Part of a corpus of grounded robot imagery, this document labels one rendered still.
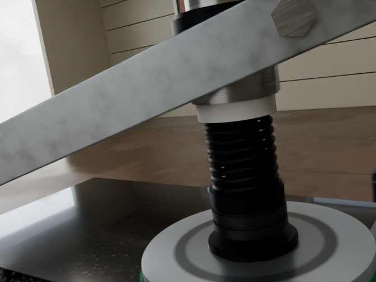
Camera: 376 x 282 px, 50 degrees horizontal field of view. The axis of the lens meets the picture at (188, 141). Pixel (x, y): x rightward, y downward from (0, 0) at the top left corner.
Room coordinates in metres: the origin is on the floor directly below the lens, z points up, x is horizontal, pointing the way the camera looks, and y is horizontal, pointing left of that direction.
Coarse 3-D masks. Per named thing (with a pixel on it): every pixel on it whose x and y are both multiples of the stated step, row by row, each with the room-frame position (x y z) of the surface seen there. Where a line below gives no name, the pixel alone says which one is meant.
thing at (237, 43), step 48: (288, 0) 0.28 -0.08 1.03; (336, 0) 0.28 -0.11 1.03; (192, 48) 0.30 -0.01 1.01; (240, 48) 0.30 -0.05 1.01; (288, 48) 0.29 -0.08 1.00; (96, 96) 0.33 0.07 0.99; (144, 96) 0.32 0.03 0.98; (192, 96) 0.31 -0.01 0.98; (0, 144) 0.35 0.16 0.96; (48, 144) 0.34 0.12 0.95
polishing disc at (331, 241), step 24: (192, 216) 0.45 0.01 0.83; (288, 216) 0.40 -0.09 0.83; (312, 216) 0.39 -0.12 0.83; (336, 216) 0.39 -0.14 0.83; (168, 240) 0.39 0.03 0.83; (192, 240) 0.38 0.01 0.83; (312, 240) 0.34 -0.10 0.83; (336, 240) 0.33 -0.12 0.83; (360, 240) 0.33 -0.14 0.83; (144, 264) 0.34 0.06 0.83; (168, 264) 0.34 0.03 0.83; (192, 264) 0.33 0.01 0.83; (216, 264) 0.32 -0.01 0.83; (240, 264) 0.32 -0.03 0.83; (264, 264) 0.31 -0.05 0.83; (288, 264) 0.31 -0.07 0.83; (312, 264) 0.30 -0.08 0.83; (336, 264) 0.29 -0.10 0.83; (360, 264) 0.29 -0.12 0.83
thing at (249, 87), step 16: (192, 0) 0.34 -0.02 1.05; (208, 0) 0.33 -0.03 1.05; (224, 0) 0.33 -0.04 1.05; (240, 0) 0.33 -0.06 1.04; (176, 16) 0.35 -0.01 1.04; (192, 16) 0.32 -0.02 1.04; (208, 16) 0.31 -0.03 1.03; (176, 32) 0.34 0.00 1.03; (256, 80) 0.32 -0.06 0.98; (272, 80) 0.33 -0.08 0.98; (208, 96) 0.33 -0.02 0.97; (224, 96) 0.32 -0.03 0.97; (240, 96) 0.32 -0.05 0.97; (256, 96) 0.32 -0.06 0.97
